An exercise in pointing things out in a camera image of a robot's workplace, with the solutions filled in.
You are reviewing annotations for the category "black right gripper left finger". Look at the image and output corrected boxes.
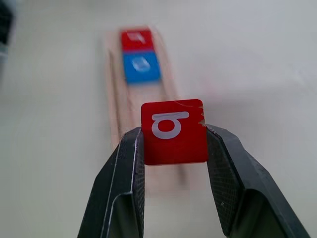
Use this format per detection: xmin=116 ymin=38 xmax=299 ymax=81
xmin=77 ymin=126 xmax=145 ymax=238

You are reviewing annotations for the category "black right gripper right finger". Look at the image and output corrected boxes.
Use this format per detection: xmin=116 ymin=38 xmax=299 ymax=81
xmin=204 ymin=125 xmax=311 ymax=238

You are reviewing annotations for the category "red letter b block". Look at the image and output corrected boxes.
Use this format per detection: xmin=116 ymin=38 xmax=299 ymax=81
xmin=140 ymin=98 xmax=209 ymax=166

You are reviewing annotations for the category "long wooden tray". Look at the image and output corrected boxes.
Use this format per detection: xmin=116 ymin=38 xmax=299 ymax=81
xmin=103 ymin=24 xmax=186 ymax=194

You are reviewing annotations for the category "blue letter o block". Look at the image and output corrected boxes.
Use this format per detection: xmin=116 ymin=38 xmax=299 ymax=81
xmin=122 ymin=51 xmax=162 ymax=86

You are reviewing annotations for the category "red letter r block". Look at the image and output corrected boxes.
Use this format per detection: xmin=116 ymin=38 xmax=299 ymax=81
xmin=120 ymin=27 xmax=154 ymax=53

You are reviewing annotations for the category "dark blurred object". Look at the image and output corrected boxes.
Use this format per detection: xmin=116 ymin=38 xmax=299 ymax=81
xmin=0 ymin=7 xmax=16 ymax=57

